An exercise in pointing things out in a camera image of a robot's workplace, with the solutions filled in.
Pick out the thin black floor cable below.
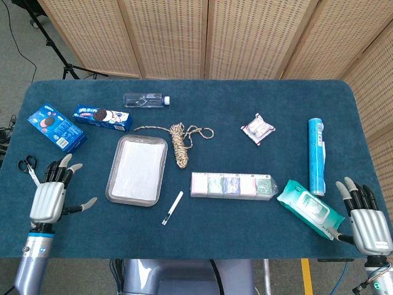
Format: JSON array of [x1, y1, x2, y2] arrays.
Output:
[[5, 0, 37, 84]]

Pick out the clear plastic water bottle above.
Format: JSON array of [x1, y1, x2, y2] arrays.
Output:
[[122, 92, 171, 109]]

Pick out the stainless steel tray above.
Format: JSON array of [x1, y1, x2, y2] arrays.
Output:
[[105, 133, 169, 207]]

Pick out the blue plastic wrap roll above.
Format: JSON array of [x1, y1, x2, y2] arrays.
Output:
[[308, 117, 327, 197]]

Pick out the grey robot torso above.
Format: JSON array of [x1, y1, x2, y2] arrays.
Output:
[[122, 258, 257, 295]]

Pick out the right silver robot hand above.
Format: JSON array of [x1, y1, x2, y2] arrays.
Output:
[[327, 176, 393, 256]]

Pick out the coiled beige rope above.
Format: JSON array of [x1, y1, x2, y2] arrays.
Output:
[[133, 122, 215, 169]]

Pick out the wide blue Oreo box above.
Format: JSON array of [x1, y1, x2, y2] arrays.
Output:
[[26, 102, 89, 155]]

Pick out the black handled scissors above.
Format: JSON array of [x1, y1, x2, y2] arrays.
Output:
[[17, 155, 41, 187]]

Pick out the multipack of pocket tissues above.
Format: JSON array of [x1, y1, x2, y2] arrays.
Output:
[[190, 171, 279, 202]]

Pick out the tangle of black cables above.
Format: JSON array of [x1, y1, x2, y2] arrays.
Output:
[[0, 114, 16, 160]]

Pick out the black tripod stand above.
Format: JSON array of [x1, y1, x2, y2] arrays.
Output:
[[18, 0, 109, 80]]

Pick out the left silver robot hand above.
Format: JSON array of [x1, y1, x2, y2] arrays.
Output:
[[29, 153, 98, 224]]

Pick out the black cable on torso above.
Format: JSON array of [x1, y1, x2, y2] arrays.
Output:
[[209, 259, 225, 295]]

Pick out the white pen-like stick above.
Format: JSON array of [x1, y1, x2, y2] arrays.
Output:
[[161, 191, 184, 226]]

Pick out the blue cable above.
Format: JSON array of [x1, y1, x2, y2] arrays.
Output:
[[333, 261, 351, 295]]

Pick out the bundle of robot cables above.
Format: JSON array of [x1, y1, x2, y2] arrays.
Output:
[[109, 258, 125, 295]]

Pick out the blue carpet table cover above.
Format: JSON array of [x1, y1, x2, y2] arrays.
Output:
[[0, 79, 393, 261]]

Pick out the small white red snack packet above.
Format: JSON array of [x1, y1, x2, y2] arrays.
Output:
[[240, 112, 276, 146]]

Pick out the metal table leg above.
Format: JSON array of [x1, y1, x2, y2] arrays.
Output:
[[263, 259, 273, 295]]

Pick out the long blue Oreo box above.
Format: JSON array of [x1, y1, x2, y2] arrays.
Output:
[[72, 104, 133, 133]]

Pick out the white paper napkin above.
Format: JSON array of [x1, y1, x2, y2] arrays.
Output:
[[111, 141, 166, 200]]

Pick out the green wet wipes pack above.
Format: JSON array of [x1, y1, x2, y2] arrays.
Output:
[[276, 179, 345, 240]]

